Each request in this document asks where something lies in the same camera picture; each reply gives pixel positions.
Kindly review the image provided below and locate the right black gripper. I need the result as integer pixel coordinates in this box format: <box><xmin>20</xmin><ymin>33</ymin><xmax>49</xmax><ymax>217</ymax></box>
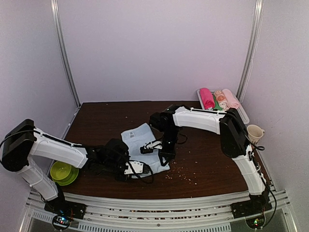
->
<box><xmin>159</xmin><ymin>125</ymin><xmax>180</xmax><ymax>165</ymax></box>

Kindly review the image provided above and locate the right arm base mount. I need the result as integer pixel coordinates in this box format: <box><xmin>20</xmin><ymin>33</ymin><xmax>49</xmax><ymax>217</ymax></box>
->
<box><xmin>231</xmin><ymin>195</ymin><xmax>272</xmax><ymax>218</ymax></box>

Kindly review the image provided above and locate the aluminium front rail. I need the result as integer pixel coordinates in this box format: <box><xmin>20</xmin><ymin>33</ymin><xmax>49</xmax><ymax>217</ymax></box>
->
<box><xmin>17</xmin><ymin>190</ymin><xmax>297</xmax><ymax>232</ymax></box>

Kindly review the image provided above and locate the left aluminium post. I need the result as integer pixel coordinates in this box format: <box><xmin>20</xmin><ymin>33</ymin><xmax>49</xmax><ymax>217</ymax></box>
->
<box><xmin>50</xmin><ymin>0</ymin><xmax>81</xmax><ymax>108</ymax></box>

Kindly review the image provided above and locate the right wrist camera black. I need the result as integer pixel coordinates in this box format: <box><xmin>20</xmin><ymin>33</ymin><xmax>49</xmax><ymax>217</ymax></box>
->
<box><xmin>149</xmin><ymin>112</ymin><xmax>166</xmax><ymax>132</ymax></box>

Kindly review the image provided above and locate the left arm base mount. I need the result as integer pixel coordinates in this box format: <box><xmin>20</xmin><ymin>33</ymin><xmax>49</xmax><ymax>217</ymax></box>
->
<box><xmin>44</xmin><ymin>197</ymin><xmax>86</xmax><ymax>219</ymax></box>

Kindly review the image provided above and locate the light pink rolled towel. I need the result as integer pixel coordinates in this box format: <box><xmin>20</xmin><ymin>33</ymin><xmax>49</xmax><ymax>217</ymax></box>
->
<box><xmin>222</xmin><ymin>89</ymin><xmax>240</xmax><ymax>109</ymax></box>

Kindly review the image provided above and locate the green bowl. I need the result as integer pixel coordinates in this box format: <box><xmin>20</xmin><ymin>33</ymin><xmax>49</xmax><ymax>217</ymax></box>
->
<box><xmin>50</xmin><ymin>161</ymin><xmax>79</xmax><ymax>182</ymax></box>

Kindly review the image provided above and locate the green rolled towel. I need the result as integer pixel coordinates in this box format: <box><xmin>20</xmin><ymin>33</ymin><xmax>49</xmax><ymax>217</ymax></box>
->
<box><xmin>213</xmin><ymin>96</ymin><xmax>223</xmax><ymax>111</ymax></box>

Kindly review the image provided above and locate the light blue towel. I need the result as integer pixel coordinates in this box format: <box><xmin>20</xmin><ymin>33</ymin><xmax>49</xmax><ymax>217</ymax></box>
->
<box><xmin>121</xmin><ymin>123</ymin><xmax>170</xmax><ymax>174</ymax></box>

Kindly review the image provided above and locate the right aluminium post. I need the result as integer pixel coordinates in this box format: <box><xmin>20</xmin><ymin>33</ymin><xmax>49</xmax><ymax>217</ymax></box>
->
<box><xmin>236</xmin><ymin>0</ymin><xmax>264</xmax><ymax>102</ymax></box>

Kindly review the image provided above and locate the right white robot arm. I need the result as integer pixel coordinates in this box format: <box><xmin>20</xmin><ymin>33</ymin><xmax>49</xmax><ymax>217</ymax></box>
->
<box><xmin>158</xmin><ymin>105</ymin><xmax>269</xmax><ymax>214</ymax></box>

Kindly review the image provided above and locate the cream patterned mug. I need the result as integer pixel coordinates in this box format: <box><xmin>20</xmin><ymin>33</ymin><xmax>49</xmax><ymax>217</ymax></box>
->
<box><xmin>247</xmin><ymin>125</ymin><xmax>265</xmax><ymax>145</ymax></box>

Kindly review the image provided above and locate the white plastic basket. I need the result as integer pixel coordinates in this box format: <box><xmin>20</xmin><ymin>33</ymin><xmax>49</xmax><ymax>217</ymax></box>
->
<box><xmin>197</xmin><ymin>89</ymin><xmax>250</xmax><ymax>125</ymax></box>

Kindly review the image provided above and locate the aluminium post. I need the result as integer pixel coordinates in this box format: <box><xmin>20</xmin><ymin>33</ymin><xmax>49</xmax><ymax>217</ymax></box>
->
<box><xmin>236</xmin><ymin>0</ymin><xmax>264</xmax><ymax>102</ymax></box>
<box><xmin>50</xmin><ymin>0</ymin><xmax>81</xmax><ymax>108</ymax></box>

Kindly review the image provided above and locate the green plate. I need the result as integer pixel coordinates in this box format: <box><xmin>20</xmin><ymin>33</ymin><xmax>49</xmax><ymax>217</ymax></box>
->
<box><xmin>51</xmin><ymin>169</ymin><xmax>79</xmax><ymax>186</ymax></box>

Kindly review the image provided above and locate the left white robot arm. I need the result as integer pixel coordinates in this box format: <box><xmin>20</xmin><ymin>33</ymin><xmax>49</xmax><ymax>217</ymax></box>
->
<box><xmin>0</xmin><ymin>119</ymin><xmax>132</xmax><ymax>215</ymax></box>

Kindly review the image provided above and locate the cartoon print rolled towel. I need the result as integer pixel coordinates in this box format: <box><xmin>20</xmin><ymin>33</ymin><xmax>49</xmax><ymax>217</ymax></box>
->
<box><xmin>214</xmin><ymin>90</ymin><xmax>228</xmax><ymax>110</ymax></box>

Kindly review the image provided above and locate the magenta pink towel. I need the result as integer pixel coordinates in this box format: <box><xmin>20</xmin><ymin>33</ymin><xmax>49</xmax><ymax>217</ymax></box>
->
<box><xmin>199</xmin><ymin>88</ymin><xmax>215</xmax><ymax>110</ymax></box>

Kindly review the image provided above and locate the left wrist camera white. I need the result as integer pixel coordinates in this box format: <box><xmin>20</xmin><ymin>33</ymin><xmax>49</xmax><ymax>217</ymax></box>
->
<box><xmin>124</xmin><ymin>160</ymin><xmax>151</xmax><ymax>174</ymax></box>

